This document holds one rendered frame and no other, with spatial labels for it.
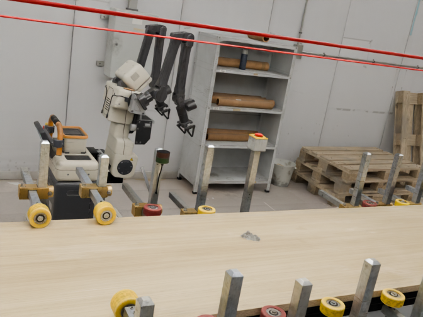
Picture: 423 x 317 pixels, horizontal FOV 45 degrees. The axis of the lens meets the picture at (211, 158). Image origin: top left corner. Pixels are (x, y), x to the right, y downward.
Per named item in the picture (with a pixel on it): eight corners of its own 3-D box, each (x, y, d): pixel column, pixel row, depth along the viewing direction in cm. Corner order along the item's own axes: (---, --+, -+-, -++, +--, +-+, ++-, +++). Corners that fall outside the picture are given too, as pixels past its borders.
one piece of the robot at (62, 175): (48, 263, 307) (58, 130, 284) (34, 224, 353) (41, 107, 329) (102, 258, 323) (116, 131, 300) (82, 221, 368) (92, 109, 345)
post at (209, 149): (190, 234, 255) (204, 143, 241) (196, 234, 256) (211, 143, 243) (193, 238, 252) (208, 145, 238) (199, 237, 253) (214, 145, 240)
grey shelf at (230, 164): (176, 178, 543) (197, 31, 500) (248, 178, 584) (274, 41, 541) (193, 194, 506) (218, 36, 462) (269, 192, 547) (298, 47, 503)
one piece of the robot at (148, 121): (129, 144, 321) (133, 111, 314) (116, 132, 344) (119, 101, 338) (152, 144, 328) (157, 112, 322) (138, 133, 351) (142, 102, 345)
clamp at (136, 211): (131, 212, 237) (131, 202, 235) (158, 211, 243) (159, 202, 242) (134, 217, 232) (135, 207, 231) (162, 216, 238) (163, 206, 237)
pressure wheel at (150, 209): (138, 226, 230) (141, 202, 227) (155, 225, 234) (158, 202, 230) (144, 234, 223) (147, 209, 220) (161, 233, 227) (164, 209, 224)
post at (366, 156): (344, 228, 301) (363, 151, 287) (348, 228, 302) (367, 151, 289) (347, 231, 298) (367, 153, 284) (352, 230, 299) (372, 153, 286)
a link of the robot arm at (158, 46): (154, 24, 345) (160, 26, 336) (162, 26, 348) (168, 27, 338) (147, 87, 357) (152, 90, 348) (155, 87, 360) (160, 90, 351)
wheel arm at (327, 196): (316, 195, 317) (318, 189, 316) (321, 195, 318) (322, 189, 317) (364, 225, 280) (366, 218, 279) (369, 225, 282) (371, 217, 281)
